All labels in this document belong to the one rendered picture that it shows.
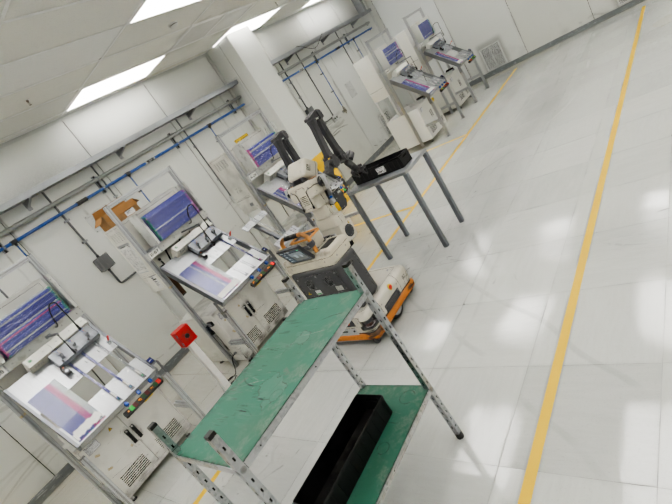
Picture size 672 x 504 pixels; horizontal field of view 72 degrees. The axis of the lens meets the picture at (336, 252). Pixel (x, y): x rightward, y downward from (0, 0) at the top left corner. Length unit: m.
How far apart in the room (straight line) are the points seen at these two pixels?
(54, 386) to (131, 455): 0.78
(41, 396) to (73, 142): 3.18
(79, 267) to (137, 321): 0.86
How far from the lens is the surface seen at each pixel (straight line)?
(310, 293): 3.65
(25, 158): 5.96
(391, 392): 2.44
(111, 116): 6.45
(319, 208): 3.60
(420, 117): 7.97
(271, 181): 5.34
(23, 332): 4.03
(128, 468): 4.15
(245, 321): 4.57
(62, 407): 3.83
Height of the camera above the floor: 1.76
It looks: 18 degrees down
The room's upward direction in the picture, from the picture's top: 34 degrees counter-clockwise
